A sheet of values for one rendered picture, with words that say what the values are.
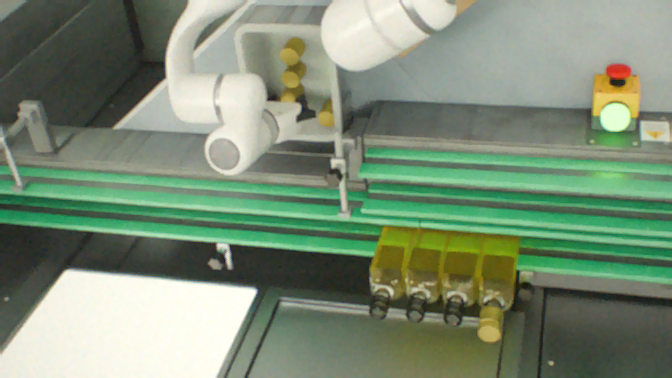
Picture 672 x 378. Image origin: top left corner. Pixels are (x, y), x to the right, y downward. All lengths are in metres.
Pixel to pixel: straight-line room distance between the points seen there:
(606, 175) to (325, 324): 0.54
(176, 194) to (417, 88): 0.48
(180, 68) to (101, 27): 1.09
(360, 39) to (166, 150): 0.72
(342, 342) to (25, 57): 1.04
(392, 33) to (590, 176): 0.48
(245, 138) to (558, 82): 0.56
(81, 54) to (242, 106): 1.08
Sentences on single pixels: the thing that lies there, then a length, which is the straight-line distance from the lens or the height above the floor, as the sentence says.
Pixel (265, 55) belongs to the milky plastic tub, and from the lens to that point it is 1.54.
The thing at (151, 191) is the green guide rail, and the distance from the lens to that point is 1.60.
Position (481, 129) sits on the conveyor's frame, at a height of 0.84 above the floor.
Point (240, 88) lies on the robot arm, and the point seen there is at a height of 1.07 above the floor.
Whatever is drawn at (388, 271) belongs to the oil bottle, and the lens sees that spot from 1.35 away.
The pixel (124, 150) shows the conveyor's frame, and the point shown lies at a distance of 1.70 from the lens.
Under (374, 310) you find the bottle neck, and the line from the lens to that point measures 1.33.
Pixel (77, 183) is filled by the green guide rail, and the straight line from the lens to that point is 1.68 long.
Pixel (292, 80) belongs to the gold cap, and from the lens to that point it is 1.50.
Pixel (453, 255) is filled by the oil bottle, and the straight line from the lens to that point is 1.37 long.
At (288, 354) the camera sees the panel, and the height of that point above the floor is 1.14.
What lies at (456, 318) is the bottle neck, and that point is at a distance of 1.31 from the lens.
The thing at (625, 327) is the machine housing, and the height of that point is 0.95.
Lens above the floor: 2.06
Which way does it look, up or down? 51 degrees down
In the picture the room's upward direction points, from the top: 157 degrees counter-clockwise
